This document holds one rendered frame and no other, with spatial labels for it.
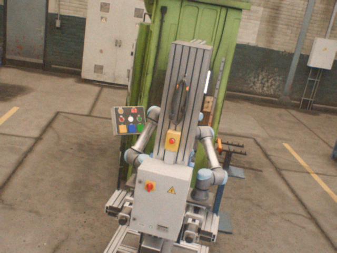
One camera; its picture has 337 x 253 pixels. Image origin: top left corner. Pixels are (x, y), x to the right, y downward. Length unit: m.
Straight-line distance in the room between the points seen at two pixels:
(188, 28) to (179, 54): 1.54
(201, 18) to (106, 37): 5.37
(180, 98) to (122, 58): 6.72
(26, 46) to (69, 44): 1.11
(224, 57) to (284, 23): 6.34
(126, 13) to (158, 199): 6.91
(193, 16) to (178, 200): 2.08
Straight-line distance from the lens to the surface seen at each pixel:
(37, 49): 10.10
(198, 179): 2.93
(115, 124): 3.63
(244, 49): 10.01
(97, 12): 9.03
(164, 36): 3.83
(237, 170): 4.04
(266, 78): 10.33
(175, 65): 2.35
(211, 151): 3.09
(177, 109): 2.41
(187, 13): 3.86
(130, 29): 8.98
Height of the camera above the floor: 2.29
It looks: 19 degrees down
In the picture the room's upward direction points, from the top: 10 degrees clockwise
